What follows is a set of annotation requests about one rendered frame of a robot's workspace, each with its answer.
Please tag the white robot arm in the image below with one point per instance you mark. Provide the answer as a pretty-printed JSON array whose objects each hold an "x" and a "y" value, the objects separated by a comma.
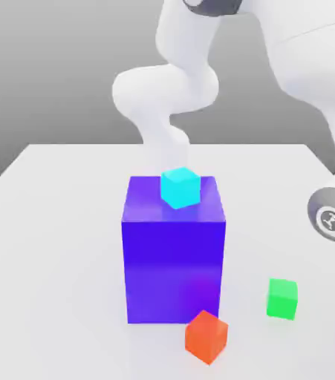
[{"x": 185, "y": 74}]

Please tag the small cyan cube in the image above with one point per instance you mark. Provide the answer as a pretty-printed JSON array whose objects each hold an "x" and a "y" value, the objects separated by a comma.
[{"x": 180, "y": 188}]

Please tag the small orange cube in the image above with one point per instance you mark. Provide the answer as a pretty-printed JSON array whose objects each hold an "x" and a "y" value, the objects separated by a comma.
[{"x": 205, "y": 338}]

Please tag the small green cube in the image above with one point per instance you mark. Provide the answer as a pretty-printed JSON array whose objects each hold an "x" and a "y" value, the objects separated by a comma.
[{"x": 282, "y": 299}]

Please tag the large blue box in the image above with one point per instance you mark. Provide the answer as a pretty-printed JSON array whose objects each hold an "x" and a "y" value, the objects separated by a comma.
[{"x": 173, "y": 261}]

